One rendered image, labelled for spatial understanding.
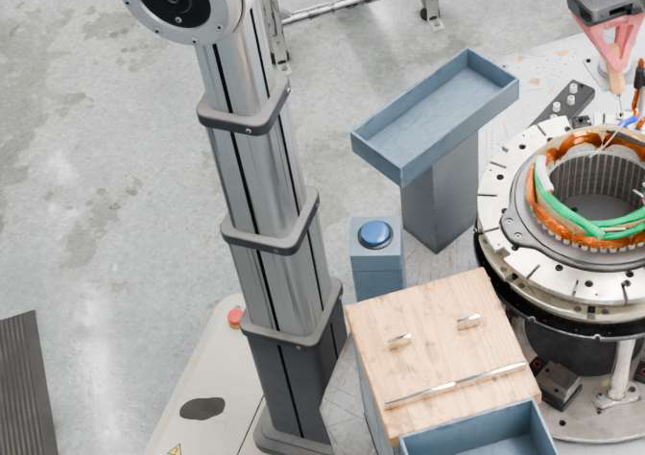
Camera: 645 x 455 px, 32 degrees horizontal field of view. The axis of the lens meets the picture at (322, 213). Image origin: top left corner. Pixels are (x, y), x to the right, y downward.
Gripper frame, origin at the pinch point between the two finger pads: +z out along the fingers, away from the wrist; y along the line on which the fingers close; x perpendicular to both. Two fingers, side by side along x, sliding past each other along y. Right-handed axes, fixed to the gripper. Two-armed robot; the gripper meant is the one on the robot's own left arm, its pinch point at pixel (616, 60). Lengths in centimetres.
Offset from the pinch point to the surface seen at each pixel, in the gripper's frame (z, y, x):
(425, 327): 25.8, -2.6, 30.3
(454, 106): 17.2, 36.8, 14.6
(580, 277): 25.4, -3.4, 10.1
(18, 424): 90, 97, 124
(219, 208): 79, 148, 68
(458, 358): 28.1, -7.6, 27.8
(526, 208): 20.1, 7.4, 12.7
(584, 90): 35, 62, -12
